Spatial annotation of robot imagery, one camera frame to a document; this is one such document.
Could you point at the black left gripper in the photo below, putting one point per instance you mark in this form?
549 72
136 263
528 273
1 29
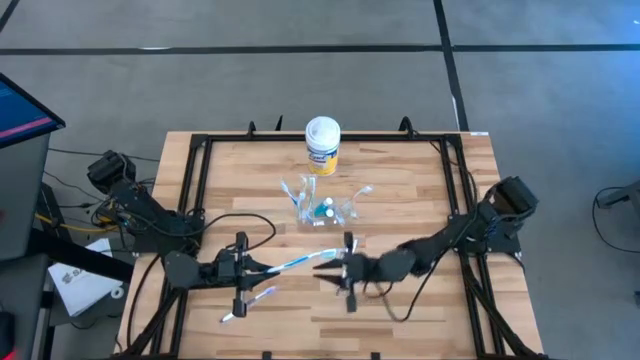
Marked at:
230 272

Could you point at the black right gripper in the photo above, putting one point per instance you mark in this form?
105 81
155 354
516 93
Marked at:
362 272

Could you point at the blue toothbrush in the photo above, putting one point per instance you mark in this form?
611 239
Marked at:
286 187
300 260

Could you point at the teal mouthwash bottle white cap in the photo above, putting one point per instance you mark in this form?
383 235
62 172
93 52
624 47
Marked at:
329 213
320 210

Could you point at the green toothbrush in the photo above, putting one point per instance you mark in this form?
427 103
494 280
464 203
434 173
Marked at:
312 190
364 192

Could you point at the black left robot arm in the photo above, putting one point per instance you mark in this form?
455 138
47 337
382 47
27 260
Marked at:
150 212

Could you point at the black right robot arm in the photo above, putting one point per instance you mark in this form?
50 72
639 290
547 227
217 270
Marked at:
435 245

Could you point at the purple toothbrush in clear wrapper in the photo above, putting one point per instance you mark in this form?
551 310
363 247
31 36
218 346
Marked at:
262 294

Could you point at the clear acrylic organizer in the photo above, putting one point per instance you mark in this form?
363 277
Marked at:
306 220

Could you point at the white yellow Lysol wipes canister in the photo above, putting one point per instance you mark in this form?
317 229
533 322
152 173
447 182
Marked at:
322 135

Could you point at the black table clamp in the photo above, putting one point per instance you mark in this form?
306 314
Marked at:
406 125
279 125
251 129

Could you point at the white paper booklet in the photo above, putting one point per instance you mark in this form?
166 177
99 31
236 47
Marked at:
80 285

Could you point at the white table label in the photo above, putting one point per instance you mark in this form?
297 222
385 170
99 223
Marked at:
479 133

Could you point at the blue screen monitor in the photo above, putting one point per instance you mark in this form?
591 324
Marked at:
25 115

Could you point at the grey chair base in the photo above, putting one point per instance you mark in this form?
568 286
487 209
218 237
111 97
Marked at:
625 195

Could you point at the black aluminium table frame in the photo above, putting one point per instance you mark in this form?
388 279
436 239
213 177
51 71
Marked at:
250 137

